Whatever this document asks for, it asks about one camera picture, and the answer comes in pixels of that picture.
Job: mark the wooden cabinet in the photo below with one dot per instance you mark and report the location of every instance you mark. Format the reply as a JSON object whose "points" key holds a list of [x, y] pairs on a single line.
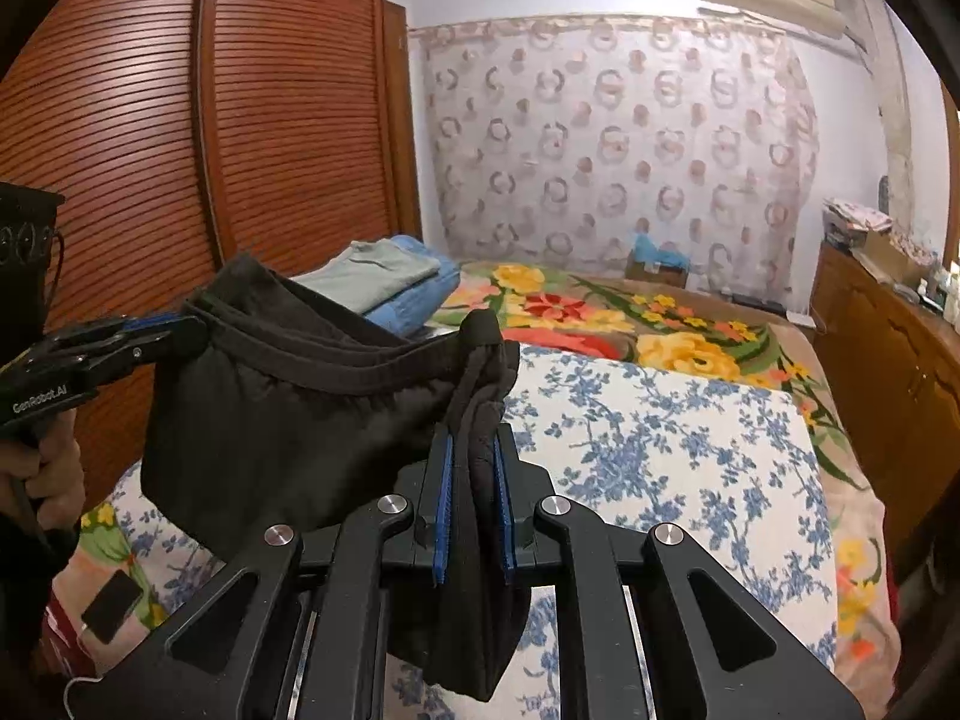
{"points": [[900, 375]]}

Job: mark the black pants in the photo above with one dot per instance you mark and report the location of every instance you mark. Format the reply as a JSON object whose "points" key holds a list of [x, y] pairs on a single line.
{"points": [[285, 427]]}

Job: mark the folded blue denim jeans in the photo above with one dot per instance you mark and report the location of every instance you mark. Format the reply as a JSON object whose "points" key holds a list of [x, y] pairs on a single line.
{"points": [[409, 300]]}

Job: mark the folded grey-green pants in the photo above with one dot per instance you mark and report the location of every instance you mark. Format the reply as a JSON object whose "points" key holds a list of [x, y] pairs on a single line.
{"points": [[375, 270]]}

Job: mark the person's left hand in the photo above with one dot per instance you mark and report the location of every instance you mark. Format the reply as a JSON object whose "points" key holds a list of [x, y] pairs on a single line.
{"points": [[60, 480]]}

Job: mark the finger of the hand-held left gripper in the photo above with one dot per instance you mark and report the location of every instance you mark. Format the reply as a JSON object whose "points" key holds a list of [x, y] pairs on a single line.
{"points": [[150, 324], [165, 345]]}

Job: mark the wooden louvered wardrobe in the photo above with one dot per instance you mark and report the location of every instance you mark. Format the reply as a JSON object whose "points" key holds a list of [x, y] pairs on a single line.
{"points": [[262, 127]]}

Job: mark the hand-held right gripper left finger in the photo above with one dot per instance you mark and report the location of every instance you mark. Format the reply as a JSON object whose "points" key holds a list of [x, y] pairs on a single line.
{"points": [[442, 510]]}

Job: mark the cardboard box with blue cloth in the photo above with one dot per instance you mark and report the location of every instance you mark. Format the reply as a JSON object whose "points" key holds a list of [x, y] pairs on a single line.
{"points": [[656, 270]]}

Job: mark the blue floral white bedsheet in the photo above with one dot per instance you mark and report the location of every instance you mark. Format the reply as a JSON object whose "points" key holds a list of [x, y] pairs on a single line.
{"points": [[660, 450]]}

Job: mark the wooden window frame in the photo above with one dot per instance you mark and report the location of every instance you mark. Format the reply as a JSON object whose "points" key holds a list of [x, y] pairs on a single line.
{"points": [[951, 165]]}

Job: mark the open cardboard box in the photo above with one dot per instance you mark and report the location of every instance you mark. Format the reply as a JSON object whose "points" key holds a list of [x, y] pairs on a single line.
{"points": [[896, 259]]}

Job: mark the circle patterned curtain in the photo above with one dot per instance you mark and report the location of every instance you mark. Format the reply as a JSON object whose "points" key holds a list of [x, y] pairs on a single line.
{"points": [[600, 150]]}

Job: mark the stack of printed cloths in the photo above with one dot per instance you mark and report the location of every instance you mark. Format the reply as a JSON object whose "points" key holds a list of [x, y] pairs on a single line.
{"points": [[855, 221]]}

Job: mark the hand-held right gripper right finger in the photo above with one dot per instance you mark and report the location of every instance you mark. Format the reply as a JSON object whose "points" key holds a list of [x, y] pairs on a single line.
{"points": [[504, 510]]}

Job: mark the grey round object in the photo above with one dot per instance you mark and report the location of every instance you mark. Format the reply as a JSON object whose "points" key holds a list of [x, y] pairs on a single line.
{"points": [[883, 193]]}

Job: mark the black smartphone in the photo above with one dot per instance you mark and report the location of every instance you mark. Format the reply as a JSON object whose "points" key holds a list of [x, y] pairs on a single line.
{"points": [[112, 604]]}

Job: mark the cluster of small bottles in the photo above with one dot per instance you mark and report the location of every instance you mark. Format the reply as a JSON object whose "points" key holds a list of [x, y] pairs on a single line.
{"points": [[934, 285]]}

